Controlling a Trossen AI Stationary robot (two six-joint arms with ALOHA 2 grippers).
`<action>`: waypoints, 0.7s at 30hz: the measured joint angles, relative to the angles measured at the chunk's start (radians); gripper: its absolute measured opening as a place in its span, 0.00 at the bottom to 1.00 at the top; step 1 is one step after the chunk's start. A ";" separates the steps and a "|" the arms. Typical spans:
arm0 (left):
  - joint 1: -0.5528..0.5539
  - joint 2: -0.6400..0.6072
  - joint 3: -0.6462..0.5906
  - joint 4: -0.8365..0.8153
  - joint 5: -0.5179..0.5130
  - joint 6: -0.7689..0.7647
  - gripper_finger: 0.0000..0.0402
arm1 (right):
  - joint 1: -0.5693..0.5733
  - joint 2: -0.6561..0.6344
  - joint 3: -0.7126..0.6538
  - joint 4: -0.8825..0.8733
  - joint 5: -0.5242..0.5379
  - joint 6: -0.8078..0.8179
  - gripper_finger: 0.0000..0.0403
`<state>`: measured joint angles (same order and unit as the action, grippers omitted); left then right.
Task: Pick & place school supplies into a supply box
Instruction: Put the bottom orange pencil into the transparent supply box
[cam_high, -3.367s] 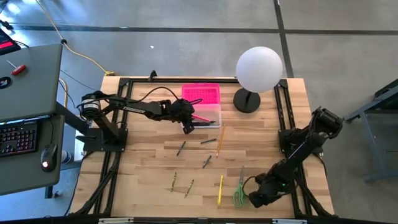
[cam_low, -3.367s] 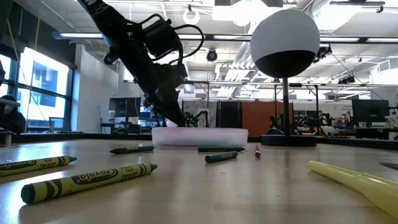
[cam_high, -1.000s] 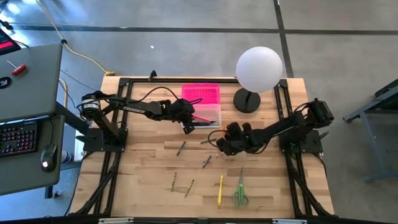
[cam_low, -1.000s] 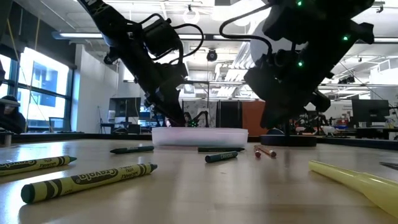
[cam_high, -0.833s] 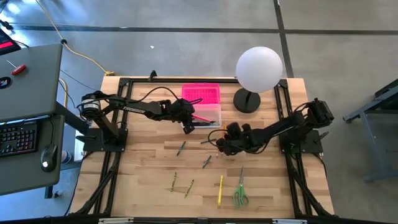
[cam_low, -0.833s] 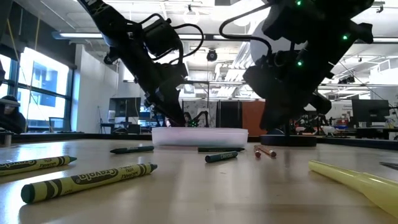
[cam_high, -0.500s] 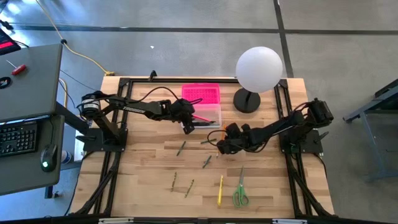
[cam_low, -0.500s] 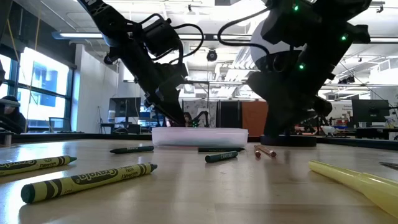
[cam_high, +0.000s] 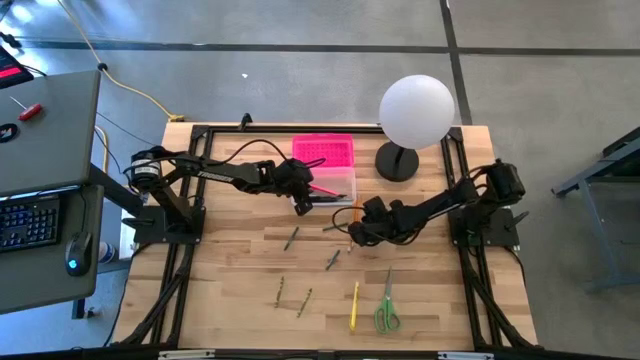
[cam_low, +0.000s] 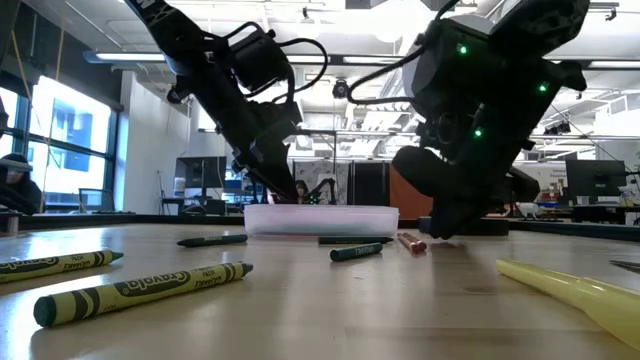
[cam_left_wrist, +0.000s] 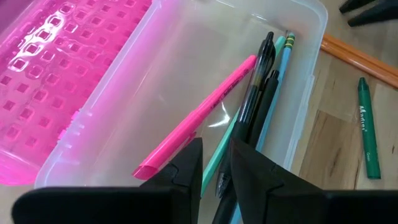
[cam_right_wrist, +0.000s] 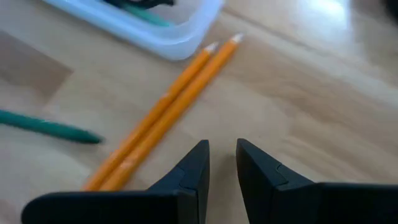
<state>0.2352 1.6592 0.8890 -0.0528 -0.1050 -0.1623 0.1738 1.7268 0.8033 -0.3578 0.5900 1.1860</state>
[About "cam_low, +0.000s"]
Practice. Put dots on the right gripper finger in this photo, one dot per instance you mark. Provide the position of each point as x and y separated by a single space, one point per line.
442 220
464 215

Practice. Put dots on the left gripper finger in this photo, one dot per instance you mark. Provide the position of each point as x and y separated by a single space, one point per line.
282 185
250 172

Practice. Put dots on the pink and clear pencil box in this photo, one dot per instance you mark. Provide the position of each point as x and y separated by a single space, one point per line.
320 220

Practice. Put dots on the dark green crayon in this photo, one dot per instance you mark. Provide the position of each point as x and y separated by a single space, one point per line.
212 240
356 252
350 240

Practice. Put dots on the yellow-green Crayola crayon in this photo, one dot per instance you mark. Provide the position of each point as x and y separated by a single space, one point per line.
55 265
140 292

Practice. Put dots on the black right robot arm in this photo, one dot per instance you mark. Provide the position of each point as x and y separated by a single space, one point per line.
500 75

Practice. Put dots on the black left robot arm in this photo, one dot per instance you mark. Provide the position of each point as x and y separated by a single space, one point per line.
200 60

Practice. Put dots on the person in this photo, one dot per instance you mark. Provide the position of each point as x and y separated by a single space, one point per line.
302 192
22 192

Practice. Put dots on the orange partition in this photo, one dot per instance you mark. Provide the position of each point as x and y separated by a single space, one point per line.
407 195

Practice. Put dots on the black monitor on stand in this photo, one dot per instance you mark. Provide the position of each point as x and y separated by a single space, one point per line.
200 172

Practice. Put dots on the black cabinet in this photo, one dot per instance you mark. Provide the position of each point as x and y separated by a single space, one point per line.
370 185

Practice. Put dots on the black ceiling spotlight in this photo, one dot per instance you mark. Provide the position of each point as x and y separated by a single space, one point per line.
173 96
341 90

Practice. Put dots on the wide black monitor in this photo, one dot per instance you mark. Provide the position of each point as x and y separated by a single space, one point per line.
595 177

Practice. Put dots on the long ceiling light strip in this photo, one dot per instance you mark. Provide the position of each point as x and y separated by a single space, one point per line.
130 56

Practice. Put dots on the small dark screen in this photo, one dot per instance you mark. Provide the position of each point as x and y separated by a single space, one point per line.
95 200

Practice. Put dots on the large glass window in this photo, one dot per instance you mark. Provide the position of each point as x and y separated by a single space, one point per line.
70 125

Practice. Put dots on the black metal gantry frame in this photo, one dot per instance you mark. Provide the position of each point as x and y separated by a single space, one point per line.
320 131

